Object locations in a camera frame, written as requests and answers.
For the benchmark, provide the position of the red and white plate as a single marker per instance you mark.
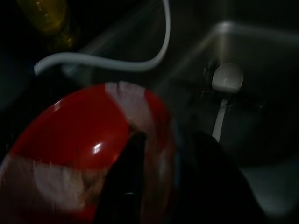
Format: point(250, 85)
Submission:
point(70, 144)

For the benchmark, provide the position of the white spoon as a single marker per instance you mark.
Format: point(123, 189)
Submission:
point(227, 78)

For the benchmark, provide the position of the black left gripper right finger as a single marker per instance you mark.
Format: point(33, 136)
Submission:
point(210, 182)

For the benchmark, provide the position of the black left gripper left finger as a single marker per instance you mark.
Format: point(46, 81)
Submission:
point(123, 182)

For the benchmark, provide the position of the stainless steel sink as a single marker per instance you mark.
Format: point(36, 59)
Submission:
point(210, 93)

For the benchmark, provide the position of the yellow cooking oil bottle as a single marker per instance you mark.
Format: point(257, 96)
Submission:
point(53, 18)

